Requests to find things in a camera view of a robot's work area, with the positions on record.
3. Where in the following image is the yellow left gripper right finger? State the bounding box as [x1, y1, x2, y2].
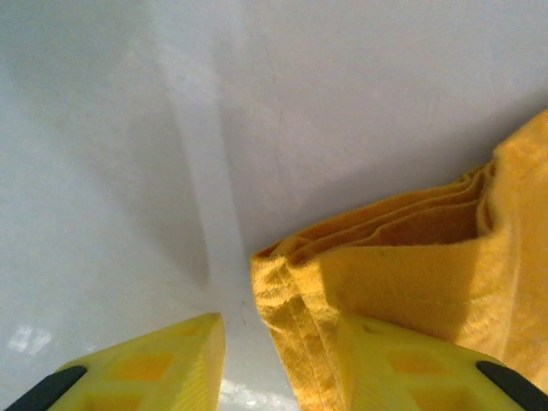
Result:
[337, 314, 548, 411]

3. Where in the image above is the yellow t-shirt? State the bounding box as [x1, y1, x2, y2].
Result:
[250, 109, 548, 411]

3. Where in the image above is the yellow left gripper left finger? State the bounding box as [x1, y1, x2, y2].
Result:
[8, 312, 227, 411]

